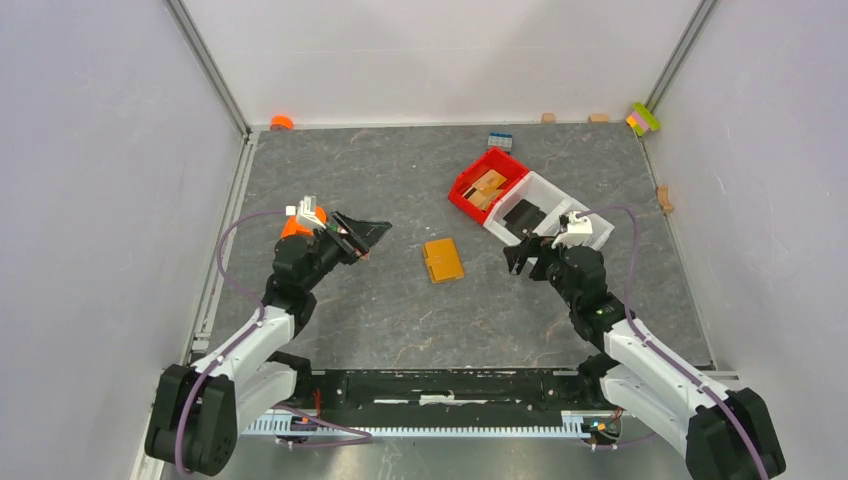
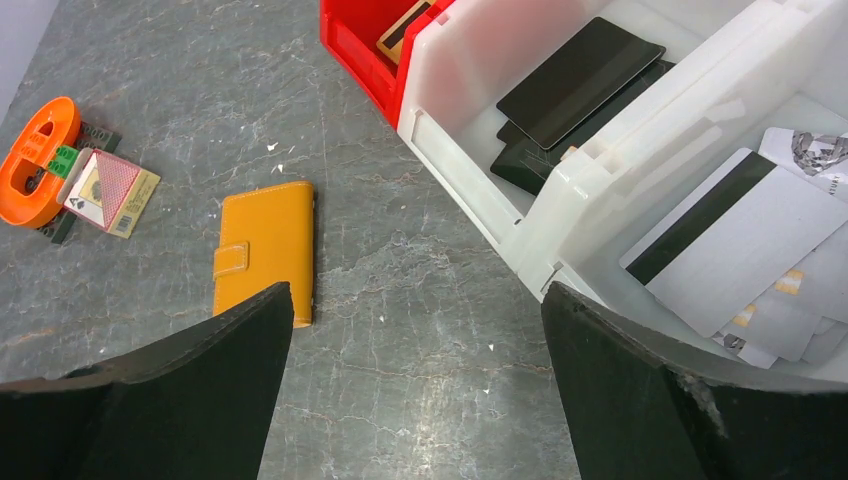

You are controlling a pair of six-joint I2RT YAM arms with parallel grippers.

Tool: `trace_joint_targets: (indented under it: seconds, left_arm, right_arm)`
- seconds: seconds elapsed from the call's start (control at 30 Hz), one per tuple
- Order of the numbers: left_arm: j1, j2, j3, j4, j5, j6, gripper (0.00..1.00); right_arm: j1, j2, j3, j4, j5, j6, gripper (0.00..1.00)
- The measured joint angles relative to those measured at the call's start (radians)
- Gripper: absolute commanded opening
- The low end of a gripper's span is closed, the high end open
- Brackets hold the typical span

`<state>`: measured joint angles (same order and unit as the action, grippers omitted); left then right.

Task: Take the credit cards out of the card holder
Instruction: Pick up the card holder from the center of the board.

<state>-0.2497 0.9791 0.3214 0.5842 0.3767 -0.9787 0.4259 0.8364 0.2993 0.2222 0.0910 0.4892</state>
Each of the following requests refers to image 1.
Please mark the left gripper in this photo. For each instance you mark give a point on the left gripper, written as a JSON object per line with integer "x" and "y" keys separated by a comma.
{"x": 360, "y": 236}

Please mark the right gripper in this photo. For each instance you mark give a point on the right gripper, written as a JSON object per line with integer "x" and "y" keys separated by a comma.
{"x": 533, "y": 245}

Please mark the orange card holder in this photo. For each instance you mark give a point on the orange card holder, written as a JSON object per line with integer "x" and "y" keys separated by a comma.
{"x": 441, "y": 258}

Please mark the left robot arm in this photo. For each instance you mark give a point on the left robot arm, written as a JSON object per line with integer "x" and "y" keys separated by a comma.
{"x": 201, "y": 409}

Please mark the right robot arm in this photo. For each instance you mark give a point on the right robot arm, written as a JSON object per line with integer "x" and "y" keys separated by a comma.
{"x": 720, "y": 433}

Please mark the black wallet in bin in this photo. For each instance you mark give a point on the black wallet in bin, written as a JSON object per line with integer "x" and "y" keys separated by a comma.
{"x": 523, "y": 219}

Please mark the white bin near red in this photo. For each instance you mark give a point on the white bin near red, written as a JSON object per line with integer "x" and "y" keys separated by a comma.
{"x": 534, "y": 189}

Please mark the white bin far right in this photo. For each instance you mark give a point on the white bin far right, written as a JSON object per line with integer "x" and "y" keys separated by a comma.
{"x": 602, "y": 228}

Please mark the red plastic bin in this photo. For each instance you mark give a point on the red plastic bin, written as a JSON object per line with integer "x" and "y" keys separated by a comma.
{"x": 493, "y": 158}

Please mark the blue lego brick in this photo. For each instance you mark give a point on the blue lego brick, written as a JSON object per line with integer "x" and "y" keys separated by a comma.
{"x": 500, "y": 140}

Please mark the colourful block stack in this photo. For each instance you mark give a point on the colourful block stack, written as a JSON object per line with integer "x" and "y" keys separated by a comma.
{"x": 641, "y": 120}

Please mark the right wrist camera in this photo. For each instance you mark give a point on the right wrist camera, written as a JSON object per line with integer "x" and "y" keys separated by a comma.
{"x": 575, "y": 229}

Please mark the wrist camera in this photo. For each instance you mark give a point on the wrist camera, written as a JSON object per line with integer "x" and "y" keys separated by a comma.
{"x": 575, "y": 229}
{"x": 306, "y": 214}

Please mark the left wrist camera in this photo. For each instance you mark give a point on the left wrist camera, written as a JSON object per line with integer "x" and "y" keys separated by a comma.
{"x": 306, "y": 214}

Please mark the wooden block on rail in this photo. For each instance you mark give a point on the wooden block on rail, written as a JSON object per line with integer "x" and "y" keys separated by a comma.
{"x": 664, "y": 200}

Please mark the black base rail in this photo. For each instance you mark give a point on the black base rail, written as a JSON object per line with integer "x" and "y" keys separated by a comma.
{"x": 523, "y": 397}

